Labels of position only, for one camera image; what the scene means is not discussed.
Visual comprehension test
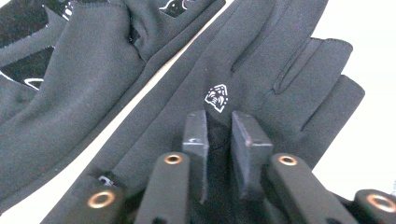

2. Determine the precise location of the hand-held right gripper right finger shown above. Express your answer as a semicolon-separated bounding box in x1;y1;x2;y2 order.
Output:
230;110;276;201

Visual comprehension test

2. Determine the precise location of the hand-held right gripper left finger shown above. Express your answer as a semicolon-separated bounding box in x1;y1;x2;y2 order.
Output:
181;109;210;205

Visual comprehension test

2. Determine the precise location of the black glove with glossy patches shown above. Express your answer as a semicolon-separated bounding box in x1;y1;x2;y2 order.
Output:
0;0;227;204

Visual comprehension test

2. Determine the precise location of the black glove with white logo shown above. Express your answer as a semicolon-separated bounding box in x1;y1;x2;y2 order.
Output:
40;0;366;224

